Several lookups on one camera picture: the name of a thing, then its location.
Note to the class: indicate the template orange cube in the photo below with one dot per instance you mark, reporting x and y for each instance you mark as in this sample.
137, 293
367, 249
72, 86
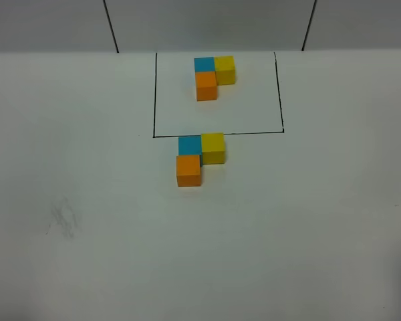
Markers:
206, 86

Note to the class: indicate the template yellow cube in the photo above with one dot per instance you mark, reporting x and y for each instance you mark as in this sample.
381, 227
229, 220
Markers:
225, 70

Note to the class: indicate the template blue cube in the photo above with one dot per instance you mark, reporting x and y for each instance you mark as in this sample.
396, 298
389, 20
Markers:
204, 64

